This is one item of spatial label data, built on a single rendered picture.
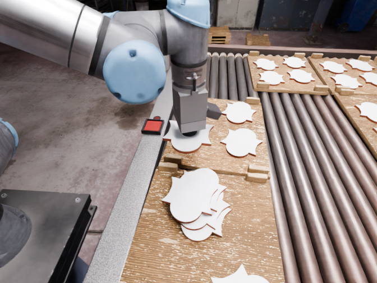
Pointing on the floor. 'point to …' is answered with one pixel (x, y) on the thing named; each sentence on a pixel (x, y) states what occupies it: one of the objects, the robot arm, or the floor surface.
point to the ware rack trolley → (99, 5)
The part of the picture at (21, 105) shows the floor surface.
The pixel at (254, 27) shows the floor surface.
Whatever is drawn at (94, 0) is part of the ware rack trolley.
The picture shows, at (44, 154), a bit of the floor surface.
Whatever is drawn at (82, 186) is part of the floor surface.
